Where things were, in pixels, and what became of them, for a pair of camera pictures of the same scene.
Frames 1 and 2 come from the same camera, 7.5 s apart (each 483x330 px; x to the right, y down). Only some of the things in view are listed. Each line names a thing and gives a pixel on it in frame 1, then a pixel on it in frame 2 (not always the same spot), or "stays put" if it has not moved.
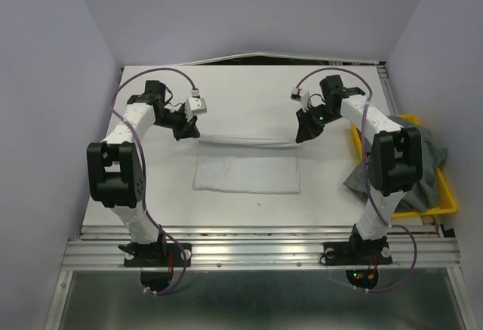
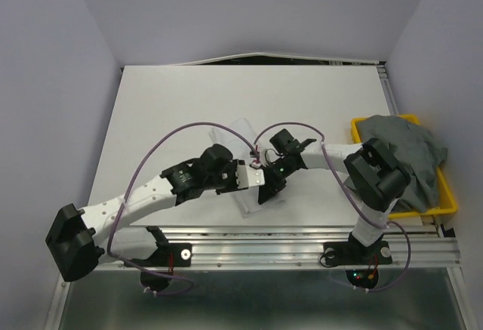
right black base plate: (360, 260) stays put
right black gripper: (306, 130) to (272, 186)
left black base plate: (156, 260) stays put
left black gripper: (186, 129) to (232, 165)
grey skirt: (424, 195) stays put
